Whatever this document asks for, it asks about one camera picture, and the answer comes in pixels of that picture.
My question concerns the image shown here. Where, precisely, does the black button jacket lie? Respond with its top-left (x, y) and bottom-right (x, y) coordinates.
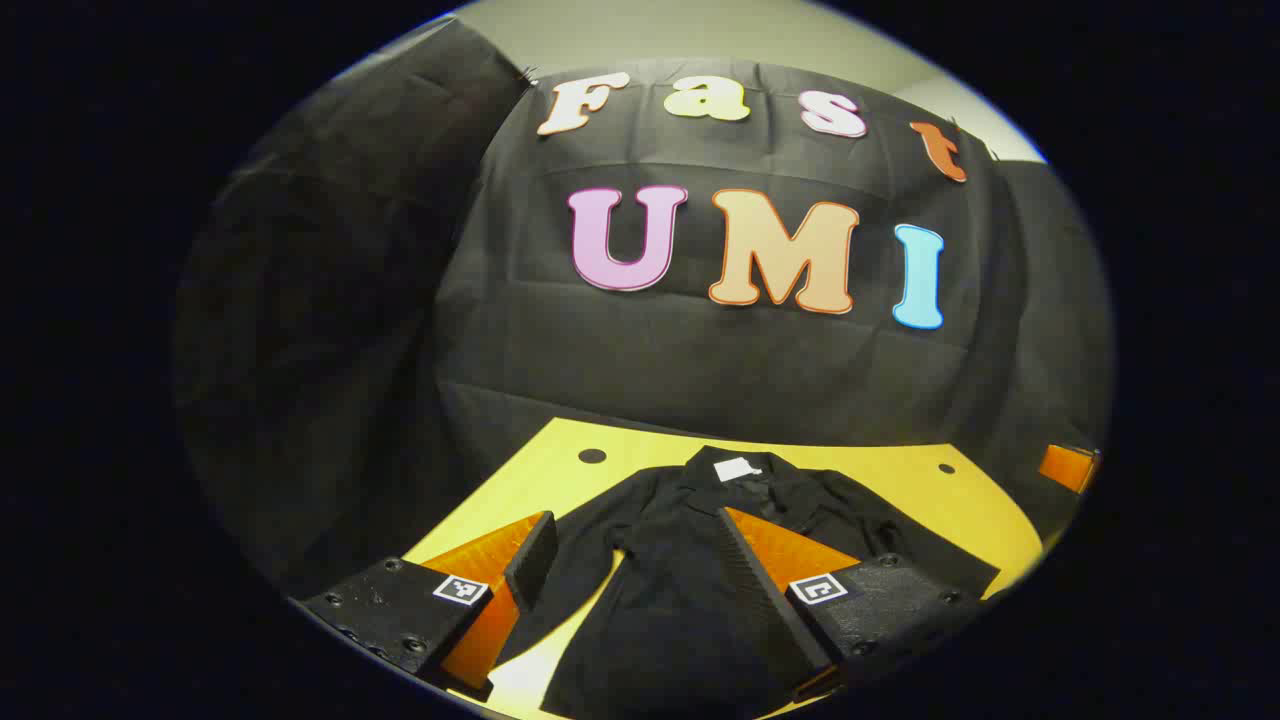
top-left (495, 445), bottom-right (1001, 720)

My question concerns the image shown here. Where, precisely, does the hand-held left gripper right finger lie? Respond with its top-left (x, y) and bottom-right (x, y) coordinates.
top-left (718, 506), bottom-right (1001, 706)

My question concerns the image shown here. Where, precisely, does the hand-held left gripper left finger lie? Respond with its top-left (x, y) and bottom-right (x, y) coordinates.
top-left (300, 510), bottom-right (559, 701)

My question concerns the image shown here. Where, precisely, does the black backdrop cloth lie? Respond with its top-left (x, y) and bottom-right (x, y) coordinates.
top-left (172, 15), bottom-right (1116, 601)

